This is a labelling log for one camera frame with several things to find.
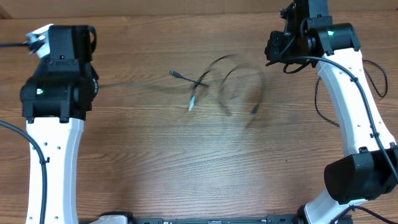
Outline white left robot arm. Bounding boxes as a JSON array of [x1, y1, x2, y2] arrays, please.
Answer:
[[20, 24, 99, 223]]

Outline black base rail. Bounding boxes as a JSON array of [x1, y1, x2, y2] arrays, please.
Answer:
[[98, 213, 300, 224]]

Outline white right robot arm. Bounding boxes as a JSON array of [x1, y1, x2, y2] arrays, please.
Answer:
[[264, 23, 397, 223]]

